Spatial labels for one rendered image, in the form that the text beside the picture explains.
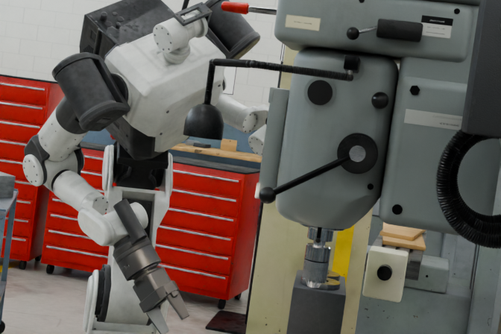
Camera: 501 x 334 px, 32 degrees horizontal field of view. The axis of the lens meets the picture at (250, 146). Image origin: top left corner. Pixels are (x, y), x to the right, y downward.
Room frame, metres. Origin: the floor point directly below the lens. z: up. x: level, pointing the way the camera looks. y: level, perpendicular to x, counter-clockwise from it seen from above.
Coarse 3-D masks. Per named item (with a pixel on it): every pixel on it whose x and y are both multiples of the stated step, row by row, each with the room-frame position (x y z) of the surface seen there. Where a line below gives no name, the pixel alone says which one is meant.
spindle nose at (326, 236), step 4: (312, 228) 1.60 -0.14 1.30; (308, 232) 1.61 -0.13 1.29; (312, 232) 1.60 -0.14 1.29; (316, 232) 1.59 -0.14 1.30; (324, 232) 1.59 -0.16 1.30; (328, 232) 1.60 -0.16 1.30; (332, 232) 1.60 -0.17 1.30; (308, 236) 1.61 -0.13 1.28; (312, 236) 1.60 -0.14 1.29; (324, 236) 1.59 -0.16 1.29; (328, 236) 1.60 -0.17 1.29; (332, 236) 1.60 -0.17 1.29; (324, 240) 1.59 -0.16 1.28; (328, 240) 1.60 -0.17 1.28; (332, 240) 1.61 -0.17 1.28
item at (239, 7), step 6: (222, 6) 1.74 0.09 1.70; (228, 6) 1.74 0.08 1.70; (234, 6) 1.74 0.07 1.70; (240, 6) 1.74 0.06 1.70; (246, 6) 1.74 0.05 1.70; (234, 12) 1.75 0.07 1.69; (240, 12) 1.74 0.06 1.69; (246, 12) 1.74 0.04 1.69; (252, 12) 1.74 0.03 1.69; (258, 12) 1.74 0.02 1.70; (264, 12) 1.74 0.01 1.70; (270, 12) 1.73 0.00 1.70; (276, 12) 1.73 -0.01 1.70
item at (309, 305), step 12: (300, 276) 2.06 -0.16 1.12; (336, 276) 2.05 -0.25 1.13; (300, 288) 1.93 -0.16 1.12; (312, 288) 1.94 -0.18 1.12; (324, 288) 1.94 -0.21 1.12; (336, 288) 1.95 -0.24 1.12; (300, 300) 1.92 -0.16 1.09; (312, 300) 1.92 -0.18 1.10; (324, 300) 1.92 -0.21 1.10; (336, 300) 1.92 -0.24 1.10; (300, 312) 1.92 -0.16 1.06; (312, 312) 1.92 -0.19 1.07; (324, 312) 1.92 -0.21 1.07; (336, 312) 1.92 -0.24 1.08; (288, 324) 1.93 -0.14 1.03; (300, 324) 1.92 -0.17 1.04; (312, 324) 1.92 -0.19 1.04; (324, 324) 1.92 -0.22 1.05; (336, 324) 1.92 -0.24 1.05
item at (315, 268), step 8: (312, 256) 1.60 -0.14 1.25; (320, 256) 1.59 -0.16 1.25; (328, 256) 1.60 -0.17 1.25; (304, 264) 1.61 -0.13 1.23; (312, 264) 1.59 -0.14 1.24; (320, 264) 1.59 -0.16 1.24; (328, 264) 1.61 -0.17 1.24; (304, 272) 1.60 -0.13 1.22; (312, 272) 1.59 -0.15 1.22; (320, 272) 1.59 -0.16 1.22; (312, 280) 1.59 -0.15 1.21; (320, 280) 1.60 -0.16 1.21
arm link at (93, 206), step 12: (96, 192) 2.00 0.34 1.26; (84, 204) 1.95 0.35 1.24; (96, 204) 1.99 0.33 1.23; (108, 204) 2.02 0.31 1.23; (84, 216) 1.93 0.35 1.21; (96, 216) 1.91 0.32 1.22; (84, 228) 1.94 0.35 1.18; (96, 228) 1.91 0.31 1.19; (108, 228) 1.89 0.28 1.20; (96, 240) 1.92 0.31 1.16; (108, 240) 1.90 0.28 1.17
